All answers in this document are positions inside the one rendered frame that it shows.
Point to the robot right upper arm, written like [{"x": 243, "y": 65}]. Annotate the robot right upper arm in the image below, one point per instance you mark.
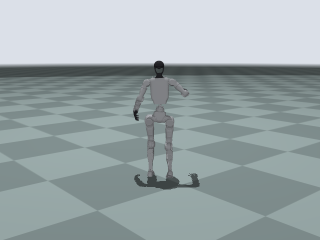
[{"x": 177, "y": 86}]

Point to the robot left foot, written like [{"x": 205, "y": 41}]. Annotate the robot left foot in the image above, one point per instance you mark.
[{"x": 150, "y": 173}]

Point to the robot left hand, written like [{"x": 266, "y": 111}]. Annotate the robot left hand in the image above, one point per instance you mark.
[{"x": 135, "y": 115}]

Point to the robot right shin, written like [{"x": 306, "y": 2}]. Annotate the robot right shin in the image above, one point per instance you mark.
[{"x": 169, "y": 157}]

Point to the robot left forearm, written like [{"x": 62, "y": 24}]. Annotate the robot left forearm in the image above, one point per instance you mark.
[{"x": 137, "y": 105}]

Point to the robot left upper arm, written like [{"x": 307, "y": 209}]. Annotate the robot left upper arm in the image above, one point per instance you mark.
[{"x": 145, "y": 84}]

